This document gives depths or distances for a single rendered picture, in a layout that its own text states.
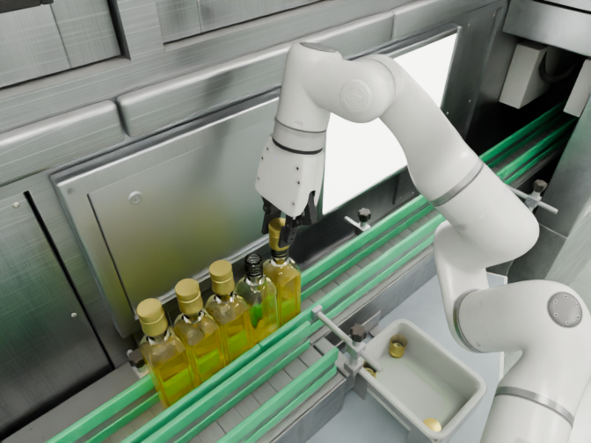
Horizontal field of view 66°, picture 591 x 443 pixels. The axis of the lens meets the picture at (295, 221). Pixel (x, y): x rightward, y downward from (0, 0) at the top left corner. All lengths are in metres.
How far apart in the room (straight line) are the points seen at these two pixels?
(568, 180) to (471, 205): 0.87
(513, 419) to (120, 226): 0.57
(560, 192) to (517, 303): 0.90
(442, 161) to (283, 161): 0.22
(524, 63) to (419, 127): 0.90
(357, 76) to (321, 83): 0.05
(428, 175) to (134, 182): 0.41
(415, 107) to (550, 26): 0.73
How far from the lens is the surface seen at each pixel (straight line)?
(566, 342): 0.61
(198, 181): 0.76
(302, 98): 0.61
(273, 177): 0.68
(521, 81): 1.56
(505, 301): 0.62
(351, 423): 1.02
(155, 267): 0.81
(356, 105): 0.57
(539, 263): 1.63
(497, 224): 0.62
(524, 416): 0.60
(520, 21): 1.39
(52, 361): 0.91
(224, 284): 0.70
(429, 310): 1.20
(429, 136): 0.66
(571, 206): 1.49
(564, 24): 1.35
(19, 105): 0.63
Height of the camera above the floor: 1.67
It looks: 42 degrees down
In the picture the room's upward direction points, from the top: straight up
